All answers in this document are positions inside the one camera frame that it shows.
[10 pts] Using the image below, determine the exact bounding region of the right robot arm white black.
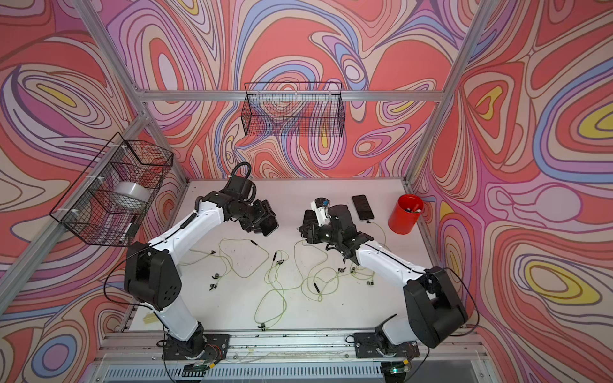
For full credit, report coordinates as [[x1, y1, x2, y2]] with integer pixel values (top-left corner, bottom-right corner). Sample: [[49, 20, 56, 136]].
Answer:
[[299, 198, 469, 354]]

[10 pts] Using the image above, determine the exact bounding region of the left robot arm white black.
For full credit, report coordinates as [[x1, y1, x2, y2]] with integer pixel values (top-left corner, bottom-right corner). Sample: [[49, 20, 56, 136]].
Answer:
[[124, 161, 279, 360]]

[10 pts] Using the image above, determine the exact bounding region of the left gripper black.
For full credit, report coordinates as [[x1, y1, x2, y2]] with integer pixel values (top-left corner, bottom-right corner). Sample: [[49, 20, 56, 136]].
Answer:
[[237, 199, 277, 232]]

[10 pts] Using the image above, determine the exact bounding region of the red cylindrical cup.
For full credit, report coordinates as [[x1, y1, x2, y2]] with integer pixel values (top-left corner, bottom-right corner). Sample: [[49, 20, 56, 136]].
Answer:
[[388, 194, 424, 235]]

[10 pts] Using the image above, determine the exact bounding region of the black wire basket on wall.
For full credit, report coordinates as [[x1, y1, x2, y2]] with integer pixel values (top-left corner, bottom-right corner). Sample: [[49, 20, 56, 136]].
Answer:
[[240, 81, 346, 138], [49, 133, 174, 247]]

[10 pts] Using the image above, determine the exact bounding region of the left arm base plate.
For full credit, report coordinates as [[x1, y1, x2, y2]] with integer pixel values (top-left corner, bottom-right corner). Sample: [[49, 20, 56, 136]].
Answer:
[[162, 334, 230, 362]]

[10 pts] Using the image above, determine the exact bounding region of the black phone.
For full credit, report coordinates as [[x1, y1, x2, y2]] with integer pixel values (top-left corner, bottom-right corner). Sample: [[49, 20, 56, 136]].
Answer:
[[260, 215, 279, 236], [303, 210, 319, 228], [351, 195, 375, 221]]

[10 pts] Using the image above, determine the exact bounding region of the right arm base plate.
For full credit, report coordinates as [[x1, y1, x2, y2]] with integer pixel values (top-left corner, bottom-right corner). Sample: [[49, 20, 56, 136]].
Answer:
[[348, 332, 421, 360]]

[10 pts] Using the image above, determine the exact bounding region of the yellow binder clip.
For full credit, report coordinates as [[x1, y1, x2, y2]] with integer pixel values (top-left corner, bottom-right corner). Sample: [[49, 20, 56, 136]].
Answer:
[[143, 313, 159, 325]]

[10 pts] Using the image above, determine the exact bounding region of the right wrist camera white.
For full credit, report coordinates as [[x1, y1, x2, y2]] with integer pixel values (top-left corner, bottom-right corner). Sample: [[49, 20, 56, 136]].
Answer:
[[311, 197, 330, 227]]

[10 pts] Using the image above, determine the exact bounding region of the black wire basket on left wall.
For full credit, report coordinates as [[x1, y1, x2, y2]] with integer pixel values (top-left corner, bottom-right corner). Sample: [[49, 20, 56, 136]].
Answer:
[[49, 133, 174, 247]]

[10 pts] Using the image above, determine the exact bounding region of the white tape roll in basket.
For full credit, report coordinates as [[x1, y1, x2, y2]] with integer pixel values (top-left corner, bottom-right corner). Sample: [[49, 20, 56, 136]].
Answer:
[[112, 181, 151, 211]]

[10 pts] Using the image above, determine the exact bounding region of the black wire basket on back wall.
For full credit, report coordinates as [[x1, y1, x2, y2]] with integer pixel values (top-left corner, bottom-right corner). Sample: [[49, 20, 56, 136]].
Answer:
[[240, 81, 346, 138]]

